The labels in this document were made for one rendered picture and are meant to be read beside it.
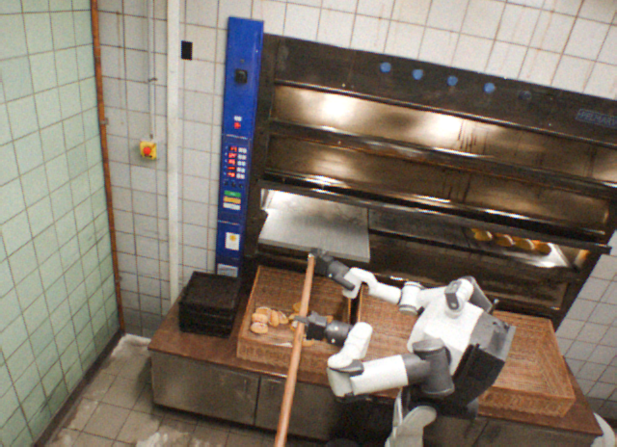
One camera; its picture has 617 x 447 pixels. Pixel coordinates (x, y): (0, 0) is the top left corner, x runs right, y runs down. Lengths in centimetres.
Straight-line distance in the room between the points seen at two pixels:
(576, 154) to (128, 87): 223
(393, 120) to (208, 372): 159
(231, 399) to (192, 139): 142
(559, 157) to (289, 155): 132
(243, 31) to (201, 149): 64
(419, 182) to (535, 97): 65
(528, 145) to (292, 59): 120
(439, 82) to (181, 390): 208
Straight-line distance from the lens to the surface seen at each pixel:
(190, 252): 257
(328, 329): 156
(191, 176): 231
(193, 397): 255
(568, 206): 244
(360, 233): 224
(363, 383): 130
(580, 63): 220
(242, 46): 202
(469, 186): 222
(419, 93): 204
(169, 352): 232
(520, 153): 221
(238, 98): 206
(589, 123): 231
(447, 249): 237
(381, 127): 204
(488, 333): 150
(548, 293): 271
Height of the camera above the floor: 229
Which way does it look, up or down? 29 degrees down
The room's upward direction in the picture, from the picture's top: 10 degrees clockwise
